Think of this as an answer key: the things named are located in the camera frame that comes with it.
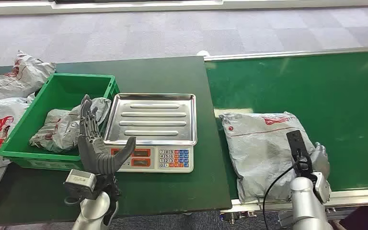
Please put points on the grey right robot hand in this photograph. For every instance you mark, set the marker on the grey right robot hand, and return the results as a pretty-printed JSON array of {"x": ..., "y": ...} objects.
[{"x": 320, "y": 160}]

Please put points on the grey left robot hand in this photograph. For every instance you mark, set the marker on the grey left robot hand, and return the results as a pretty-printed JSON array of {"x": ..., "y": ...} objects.
[{"x": 92, "y": 155}]

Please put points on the grey courier package with barcode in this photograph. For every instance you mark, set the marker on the grey courier package with barcode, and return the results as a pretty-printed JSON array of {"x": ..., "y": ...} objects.
[{"x": 260, "y": 152}]

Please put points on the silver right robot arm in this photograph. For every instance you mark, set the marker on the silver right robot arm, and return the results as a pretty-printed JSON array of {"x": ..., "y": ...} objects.
[{"x": 306, "y": 206}]

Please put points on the crumpled grey courier package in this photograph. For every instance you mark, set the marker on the crumpled grey courier package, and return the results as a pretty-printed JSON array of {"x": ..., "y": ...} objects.
[
  {"x": 60, "y": 130},
  {"x": 15, "y": 79}
]

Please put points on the white electronic weighing scale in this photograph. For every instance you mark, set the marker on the white electronic weighing scale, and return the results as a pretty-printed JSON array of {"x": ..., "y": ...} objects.
[{"x": 146, "y": 158}]

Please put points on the green plastic basket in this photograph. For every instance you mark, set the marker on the green plastic basket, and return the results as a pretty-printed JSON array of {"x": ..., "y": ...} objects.
[{"x": 63, "y": 89}]

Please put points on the white courier bag red print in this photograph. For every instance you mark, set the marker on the white courier bag red print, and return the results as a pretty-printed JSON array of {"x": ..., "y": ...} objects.
[{"x": 0, "y": 123}]

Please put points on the white round knob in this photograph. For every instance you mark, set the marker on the white round knob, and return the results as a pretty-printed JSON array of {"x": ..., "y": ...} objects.
[{"x": 203, "y": 53}]

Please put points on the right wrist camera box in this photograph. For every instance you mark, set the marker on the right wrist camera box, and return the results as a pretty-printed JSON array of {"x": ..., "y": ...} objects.
[{"x": 296, "y": 143}]

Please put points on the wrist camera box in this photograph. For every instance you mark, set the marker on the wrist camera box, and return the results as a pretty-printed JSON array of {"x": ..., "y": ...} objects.
[
  {"x": 80, "y": 182},
  {"x": 296, "y": 143}
]

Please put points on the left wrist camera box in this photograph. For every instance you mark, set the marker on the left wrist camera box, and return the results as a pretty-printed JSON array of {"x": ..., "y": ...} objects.
[{"x": 80, "y": 182}]

